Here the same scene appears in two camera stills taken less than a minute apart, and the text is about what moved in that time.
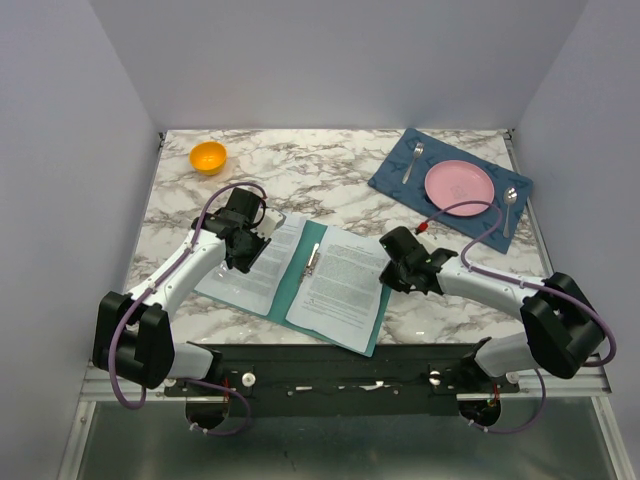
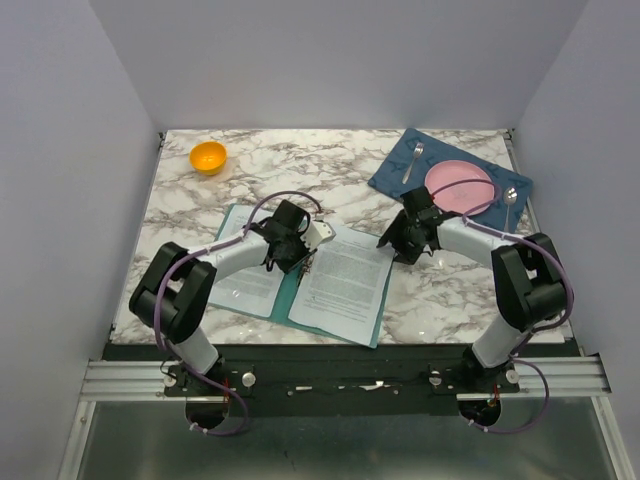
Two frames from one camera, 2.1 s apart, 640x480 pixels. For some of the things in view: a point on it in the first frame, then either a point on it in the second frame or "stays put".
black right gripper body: [395, 275] → [408, 246]
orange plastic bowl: [208, 158] stays put
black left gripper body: [253, 248] → [295, 252]
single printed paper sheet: [259, 289] stays put
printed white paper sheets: [340, 292] stays put
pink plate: [457, 181] stays put
